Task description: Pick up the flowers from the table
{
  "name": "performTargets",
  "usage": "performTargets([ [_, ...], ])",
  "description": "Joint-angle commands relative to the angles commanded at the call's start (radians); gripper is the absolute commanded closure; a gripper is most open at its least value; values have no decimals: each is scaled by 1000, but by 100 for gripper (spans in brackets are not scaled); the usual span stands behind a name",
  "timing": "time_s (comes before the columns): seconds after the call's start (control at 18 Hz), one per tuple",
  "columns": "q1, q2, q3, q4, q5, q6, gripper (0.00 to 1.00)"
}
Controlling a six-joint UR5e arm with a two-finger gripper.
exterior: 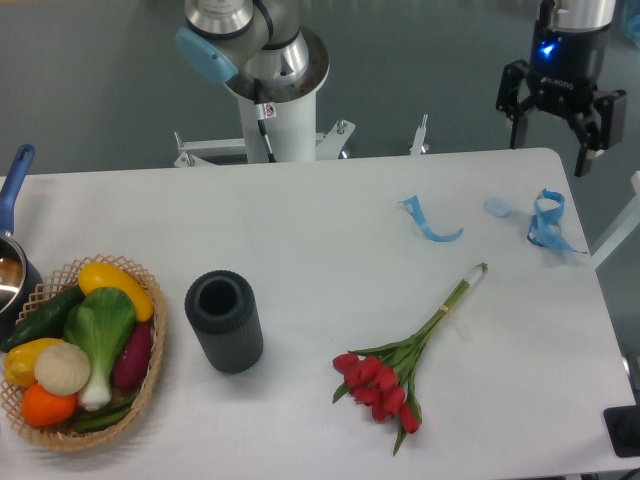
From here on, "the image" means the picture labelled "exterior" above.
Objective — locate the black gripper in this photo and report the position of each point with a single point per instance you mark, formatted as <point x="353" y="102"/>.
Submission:
<point x="561" y="76"/>

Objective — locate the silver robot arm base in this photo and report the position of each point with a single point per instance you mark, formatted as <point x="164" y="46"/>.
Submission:
<point x="258" y="49"/>

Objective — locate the tangled blue ribbon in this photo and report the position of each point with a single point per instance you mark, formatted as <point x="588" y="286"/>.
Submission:
<point x="544" y="229"/>

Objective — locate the blue ribbon strip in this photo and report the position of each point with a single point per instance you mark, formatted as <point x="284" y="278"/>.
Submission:
<point x="414" y="209"/>

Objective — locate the black device at table edge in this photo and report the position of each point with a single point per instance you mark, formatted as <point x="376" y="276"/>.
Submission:
<point x="623" y="428"/>

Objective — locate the red tulip bouquet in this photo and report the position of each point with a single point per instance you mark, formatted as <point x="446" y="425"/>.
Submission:
<point x="383" y="378"/>

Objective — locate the dark grey ribbed vase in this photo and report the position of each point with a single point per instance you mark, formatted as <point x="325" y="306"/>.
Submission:
<point x="221" y="308"/>

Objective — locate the purple sweet potato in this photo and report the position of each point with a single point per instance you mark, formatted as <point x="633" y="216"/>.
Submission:
<point x="132" y="364"/>

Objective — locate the green bok choy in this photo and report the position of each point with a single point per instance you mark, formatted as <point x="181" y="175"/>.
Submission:
<point x="101" y="326"/>

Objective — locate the dark green cucumber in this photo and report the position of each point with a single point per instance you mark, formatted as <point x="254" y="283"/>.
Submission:
<point x="46" y="321"/>

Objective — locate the cream white onion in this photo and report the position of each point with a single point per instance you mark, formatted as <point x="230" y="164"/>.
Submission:
<point x="62" y="369"/>

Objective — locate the green bean pod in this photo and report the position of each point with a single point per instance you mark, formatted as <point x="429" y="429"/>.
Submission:
<point x="103" y="418"/>

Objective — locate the yellow bell pepper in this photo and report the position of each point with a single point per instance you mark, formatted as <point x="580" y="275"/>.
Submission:
<point x="19" y="362"/>

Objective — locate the orange fruit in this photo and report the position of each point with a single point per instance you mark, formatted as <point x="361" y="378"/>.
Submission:
<point x="40" y="408"/>

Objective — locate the woven wicker basket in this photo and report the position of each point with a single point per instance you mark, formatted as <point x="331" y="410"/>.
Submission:
<point x="66" y="438"/>

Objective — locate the white frame bar right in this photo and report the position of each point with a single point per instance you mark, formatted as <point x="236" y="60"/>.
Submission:
<point x="619" y="229"/>

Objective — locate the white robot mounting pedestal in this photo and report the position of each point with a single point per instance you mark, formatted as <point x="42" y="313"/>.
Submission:
<point x="273" y="132"/>

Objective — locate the blue handled saucepan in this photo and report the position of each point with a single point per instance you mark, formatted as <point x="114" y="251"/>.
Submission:
<point x="19" y="276"/>

